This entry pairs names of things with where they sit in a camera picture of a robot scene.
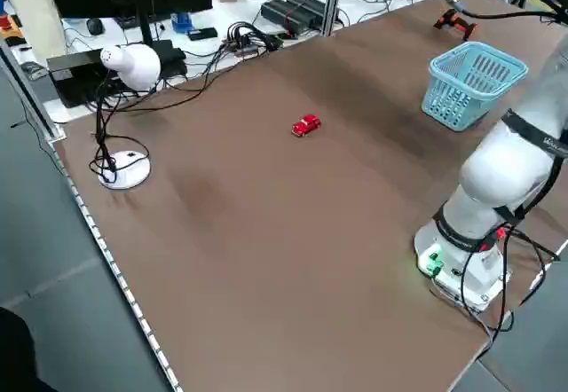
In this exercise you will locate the red toy car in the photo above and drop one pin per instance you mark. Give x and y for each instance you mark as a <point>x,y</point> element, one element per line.
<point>306,125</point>

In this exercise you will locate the orange black barcode scanner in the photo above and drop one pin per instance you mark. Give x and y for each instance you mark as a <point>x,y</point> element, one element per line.
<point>455,21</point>

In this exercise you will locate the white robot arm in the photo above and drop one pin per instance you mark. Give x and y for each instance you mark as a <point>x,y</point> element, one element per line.
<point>501,166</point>

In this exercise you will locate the light blue plastic basket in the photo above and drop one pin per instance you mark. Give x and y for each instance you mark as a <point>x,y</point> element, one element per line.
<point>477,83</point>

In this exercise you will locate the black power supply brick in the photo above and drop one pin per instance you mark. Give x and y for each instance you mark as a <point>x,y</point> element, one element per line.
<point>284,13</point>
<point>310,6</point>

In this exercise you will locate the small flat black device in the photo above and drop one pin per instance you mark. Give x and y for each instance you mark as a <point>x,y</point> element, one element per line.
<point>202,33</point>

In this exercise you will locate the white desk lamp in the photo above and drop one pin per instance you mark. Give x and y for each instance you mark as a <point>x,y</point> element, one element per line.
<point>133,70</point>

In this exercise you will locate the small blue box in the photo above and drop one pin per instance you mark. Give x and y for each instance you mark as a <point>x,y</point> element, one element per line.
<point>181,21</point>

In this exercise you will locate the black keyboard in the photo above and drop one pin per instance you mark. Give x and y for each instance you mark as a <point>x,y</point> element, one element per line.
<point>126,21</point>

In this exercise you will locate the black rectangular box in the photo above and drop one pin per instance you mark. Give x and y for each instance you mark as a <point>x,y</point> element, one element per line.
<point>71,77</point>

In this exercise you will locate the black computer mouse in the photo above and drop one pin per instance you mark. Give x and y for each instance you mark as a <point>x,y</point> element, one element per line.
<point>95,26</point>

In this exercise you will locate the red emergency stop button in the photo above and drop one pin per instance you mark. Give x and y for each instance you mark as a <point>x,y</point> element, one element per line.
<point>6,21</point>

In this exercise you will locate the dark rounded object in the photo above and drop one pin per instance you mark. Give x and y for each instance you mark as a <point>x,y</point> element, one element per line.
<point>18,356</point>

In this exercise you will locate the aluminium frame rail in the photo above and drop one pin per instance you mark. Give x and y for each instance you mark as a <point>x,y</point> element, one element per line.
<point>40,108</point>

